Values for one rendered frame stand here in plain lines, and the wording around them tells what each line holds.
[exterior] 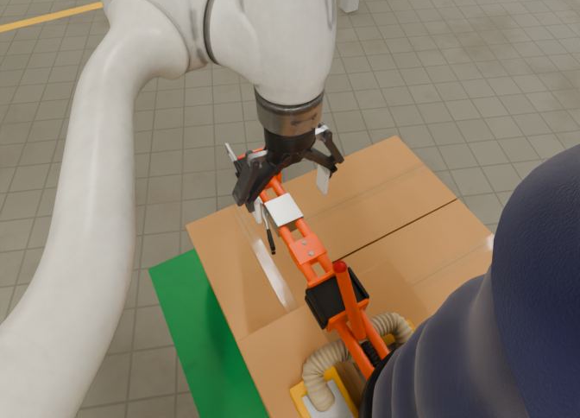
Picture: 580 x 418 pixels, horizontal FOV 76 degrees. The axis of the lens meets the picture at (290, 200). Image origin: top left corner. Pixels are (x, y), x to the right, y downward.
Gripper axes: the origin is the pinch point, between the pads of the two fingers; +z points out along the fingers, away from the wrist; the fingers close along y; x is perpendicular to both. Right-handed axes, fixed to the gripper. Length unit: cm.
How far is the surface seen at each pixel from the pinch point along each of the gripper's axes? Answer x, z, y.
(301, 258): -7.0, 10.4, -1.1
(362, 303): -20.3, 9.0, 3.8
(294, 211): 3.4, 10.3, 2.9
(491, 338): -35, -37, -7
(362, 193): 29, 65, 48
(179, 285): 54, 119, -33
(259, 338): -12.9, 24.7, -14.2
